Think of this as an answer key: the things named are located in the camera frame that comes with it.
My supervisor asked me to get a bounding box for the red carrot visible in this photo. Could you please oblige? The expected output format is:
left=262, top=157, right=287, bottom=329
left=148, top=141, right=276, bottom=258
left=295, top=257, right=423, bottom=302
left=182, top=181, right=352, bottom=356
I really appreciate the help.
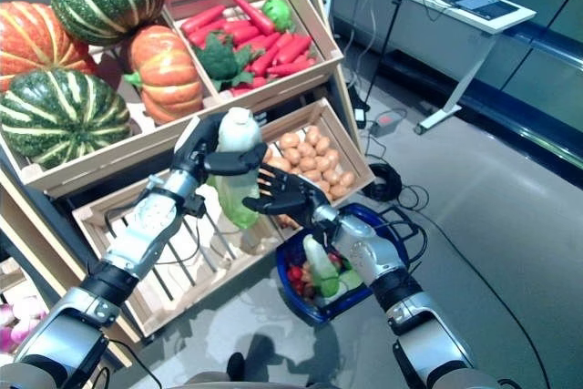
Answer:
left=180, top=5, right=227, bottom=35
left=230, top=0, right=276, bottom=36
left=266, top=60, right=315, bottom=77
left=250, top=45, right=281, bottom=78
left=227, top=26, right=261, bottom=44
left=187, top=19, right=224, bottom=46
left=271, top=35, right=312, bottom=66

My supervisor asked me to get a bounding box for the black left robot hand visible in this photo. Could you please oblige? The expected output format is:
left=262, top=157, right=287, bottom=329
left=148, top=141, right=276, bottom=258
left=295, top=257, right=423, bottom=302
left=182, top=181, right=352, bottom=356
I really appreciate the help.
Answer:
left=171, top=111, right=270, bottom=186

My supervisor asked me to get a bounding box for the large orange striped pumpkin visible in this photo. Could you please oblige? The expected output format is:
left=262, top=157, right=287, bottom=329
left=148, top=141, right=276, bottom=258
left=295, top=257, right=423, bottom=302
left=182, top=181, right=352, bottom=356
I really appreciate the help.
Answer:
left=0, top=0, right=97, bottom=92

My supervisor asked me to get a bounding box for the wooden carrot crate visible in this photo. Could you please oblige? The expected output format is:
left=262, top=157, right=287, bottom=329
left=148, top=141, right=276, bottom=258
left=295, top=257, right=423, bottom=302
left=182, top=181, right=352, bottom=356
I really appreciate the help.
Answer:
left=161, top=0, right=345, bottom=110

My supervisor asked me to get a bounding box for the grey power box red switch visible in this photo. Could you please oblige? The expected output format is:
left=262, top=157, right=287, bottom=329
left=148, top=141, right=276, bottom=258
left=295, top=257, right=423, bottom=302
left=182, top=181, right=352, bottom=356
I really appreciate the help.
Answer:
left=368, top=110, right=404, bottom=136

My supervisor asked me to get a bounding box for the loose black cable tangle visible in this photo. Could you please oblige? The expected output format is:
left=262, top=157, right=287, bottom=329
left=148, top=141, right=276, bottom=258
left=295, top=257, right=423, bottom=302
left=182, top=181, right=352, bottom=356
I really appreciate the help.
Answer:
left=395, top=183, right=432, bottom=212

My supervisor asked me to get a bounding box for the white desk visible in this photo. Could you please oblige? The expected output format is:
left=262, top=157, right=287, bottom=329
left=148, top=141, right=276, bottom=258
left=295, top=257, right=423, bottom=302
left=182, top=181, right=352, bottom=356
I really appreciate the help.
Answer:
left=330, top=0, right=538, bottom=136

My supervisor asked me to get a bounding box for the wooden potato crate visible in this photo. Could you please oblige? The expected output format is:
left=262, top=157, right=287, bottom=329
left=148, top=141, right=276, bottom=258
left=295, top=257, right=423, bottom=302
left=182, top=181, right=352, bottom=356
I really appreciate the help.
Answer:
left=259, top=97, right=377, bottom=235

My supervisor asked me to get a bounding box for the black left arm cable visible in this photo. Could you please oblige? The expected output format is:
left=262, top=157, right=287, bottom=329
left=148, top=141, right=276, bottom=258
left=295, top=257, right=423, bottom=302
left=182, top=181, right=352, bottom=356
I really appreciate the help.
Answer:
left=103, top=204, right=240, bottom=271

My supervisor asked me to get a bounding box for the light green lettuce head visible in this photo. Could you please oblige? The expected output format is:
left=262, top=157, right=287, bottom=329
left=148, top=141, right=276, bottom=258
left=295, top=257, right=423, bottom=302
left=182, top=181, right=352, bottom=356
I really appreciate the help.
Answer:
left=261, top=0, right=295, bottom=33

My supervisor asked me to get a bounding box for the wooden pumpkin crate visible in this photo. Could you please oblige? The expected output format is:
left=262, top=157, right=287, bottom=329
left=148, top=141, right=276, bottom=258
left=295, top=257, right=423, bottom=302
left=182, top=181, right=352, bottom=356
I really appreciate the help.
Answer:
left=0, top=15, right=220, bottom=199

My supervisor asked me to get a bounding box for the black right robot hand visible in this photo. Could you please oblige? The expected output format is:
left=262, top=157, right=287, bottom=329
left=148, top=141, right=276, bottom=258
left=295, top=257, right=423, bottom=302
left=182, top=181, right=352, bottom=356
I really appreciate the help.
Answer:
left=242, top=165, right=332, bottom=230

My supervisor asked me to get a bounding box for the black tripod stand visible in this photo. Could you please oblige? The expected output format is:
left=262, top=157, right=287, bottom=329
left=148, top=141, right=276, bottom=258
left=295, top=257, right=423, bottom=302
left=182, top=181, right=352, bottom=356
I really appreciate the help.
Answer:
left=363, top=0, right=442, bottom=101

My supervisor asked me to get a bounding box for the orange pumpkin green stem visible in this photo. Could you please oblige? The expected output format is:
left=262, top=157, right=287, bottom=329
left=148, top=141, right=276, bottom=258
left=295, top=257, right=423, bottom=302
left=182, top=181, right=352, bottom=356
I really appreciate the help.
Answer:
left=122, top=24, right=205, bottom=126

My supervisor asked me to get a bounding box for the blue plastic shopping basket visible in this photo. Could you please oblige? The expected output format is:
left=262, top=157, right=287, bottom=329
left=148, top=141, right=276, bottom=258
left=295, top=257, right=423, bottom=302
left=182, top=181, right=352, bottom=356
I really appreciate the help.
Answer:
left=275, top=201, right=427, bottom=324

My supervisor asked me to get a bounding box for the dark green broccoli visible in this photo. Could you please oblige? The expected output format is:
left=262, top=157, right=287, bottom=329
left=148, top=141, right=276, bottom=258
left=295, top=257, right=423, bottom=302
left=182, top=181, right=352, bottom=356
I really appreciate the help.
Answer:
left=193, top=31, right=265, bottom=92

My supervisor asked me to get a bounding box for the wooden onion crate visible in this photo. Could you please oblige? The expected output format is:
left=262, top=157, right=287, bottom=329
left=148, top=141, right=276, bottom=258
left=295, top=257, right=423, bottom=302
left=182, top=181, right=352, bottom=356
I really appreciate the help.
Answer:
left=0, top=256, right=51, bottom=363

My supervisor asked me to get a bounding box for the coiled black cable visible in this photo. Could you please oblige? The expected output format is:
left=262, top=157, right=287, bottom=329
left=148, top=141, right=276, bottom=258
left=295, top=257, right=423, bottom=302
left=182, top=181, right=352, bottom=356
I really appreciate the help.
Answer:
left=366, top=163, right=404, bottom=201

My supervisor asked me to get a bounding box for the long black floor cable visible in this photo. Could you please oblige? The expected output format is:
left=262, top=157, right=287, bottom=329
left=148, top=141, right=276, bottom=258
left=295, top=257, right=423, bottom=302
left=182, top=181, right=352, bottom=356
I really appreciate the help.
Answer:
left=409, top=204, right=555, bottom=381

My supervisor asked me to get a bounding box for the wide slatted wooden crate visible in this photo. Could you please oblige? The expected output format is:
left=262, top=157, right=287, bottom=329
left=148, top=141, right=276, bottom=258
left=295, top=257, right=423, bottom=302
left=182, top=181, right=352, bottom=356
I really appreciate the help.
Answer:
left=71, top=169, right=297, bottom=338

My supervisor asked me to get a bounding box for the white hanging cable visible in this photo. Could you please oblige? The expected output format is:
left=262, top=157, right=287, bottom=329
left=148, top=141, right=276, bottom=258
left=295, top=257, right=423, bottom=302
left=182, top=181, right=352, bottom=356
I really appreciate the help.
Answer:
left=345, top=0, right=379, bottom=85

